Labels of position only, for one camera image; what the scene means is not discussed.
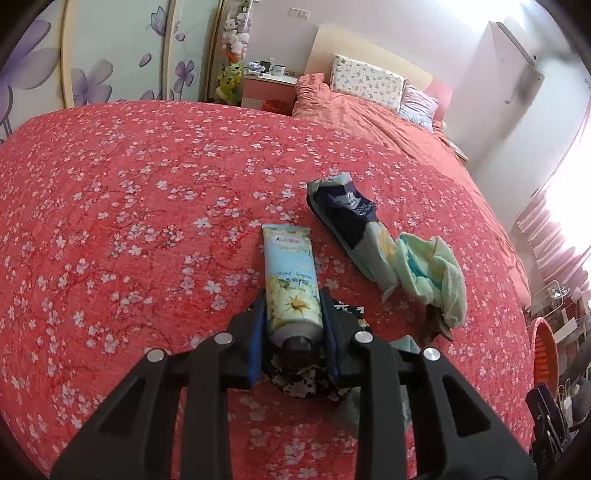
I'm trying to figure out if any pink window curtain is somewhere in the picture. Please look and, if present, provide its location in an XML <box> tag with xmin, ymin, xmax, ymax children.
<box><xmin>516</xmin><ymin>138</ymin><xmax>590</xmax><ymax>298</ymax></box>

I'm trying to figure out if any wall socket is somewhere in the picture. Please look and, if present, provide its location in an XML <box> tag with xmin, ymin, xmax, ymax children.
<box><xmin>287</xmin><ymin>8</ymin><xmax>311</xmax><ymax>19</ymax></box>

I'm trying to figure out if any pink striped pillow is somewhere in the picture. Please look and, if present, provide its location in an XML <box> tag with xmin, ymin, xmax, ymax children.
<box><xmin>399</xmin><ymin>83</ymin><xmax>440</xmax><ymax>132</ymax></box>

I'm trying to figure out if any orange plastic laundry basket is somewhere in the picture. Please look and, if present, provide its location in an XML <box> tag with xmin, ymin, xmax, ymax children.
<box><xmin>528</xmin><ymin>317</ymin><xmax>559</xmax><ymax>398</ymax></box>

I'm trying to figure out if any bed with salmon duvet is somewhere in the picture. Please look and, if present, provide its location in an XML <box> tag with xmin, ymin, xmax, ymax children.
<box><xmin>293</xmin><ymin>73</ymin><xmax>531</xmax><ymax>309</ymax></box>

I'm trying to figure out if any green yellow plush toy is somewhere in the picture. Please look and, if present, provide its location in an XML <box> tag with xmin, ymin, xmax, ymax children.
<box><xmin>214</xmin><ymin>63</ymin><xmax>242</xmax><ymax>106</ymax></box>

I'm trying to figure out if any mint green cloth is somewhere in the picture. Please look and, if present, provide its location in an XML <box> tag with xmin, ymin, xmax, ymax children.
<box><xmin>394</xmin><ymin>233</ymin><xmax>468</xmax><ymax>329</ymax></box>

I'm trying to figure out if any sliding wardrobe with flowers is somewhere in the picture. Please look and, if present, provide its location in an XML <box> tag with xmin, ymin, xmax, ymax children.
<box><xmin>1</xmin><ymin>1</ymin><xmax>221</xmax><ymax>140</ymax></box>

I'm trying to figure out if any floral hand cream tube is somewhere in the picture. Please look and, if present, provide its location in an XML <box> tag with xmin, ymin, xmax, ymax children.
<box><xmin>263</xmin><ymin>224</ymin><xmax>324</xmax><ymax>369</ymax></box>

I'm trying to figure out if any beige pink headboard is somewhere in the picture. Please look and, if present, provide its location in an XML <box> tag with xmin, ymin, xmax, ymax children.
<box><xmin>304</xmin><ymin>24</ymin><xmax>453</xmax><ymax>122</ymax></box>

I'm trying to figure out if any red floral tablecloth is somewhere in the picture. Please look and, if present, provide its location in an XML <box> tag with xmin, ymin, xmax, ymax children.
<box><xmin>1</xmin><ymin>101</ymin><xmax>533</xmax><ymax>472</ymax></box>

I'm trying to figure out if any dark floral cloth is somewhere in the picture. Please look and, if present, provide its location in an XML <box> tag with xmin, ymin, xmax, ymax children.
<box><xmin>262</xmin><ymin>299</ymin><xmax>371</xmax><ymax>400</ymax></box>

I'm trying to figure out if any dark blue snack bag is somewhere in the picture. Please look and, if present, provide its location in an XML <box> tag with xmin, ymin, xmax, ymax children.
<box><xmin>307</xmin><ymin>173</ymin><xmax>400</xmax><ymax>301</ymax></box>

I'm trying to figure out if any white wire rack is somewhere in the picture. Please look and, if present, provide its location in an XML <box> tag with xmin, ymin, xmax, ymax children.
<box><xmin>527</xmin><ymin>280</ymin><xmax>582</xmax><ymax>327</ymax></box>

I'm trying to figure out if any floral white pillow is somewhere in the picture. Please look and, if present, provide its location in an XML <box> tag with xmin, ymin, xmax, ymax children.
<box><xmin>331</xmin><ymin>54</ymin><xmax>406</xmax><ymax>113</ymax></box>

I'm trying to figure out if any left pink nightstand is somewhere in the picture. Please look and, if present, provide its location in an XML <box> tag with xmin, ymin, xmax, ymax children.
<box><xmin>240</xmin><ymin>74</ymin><xmax>297</xmax><ymax>115</ymax></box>

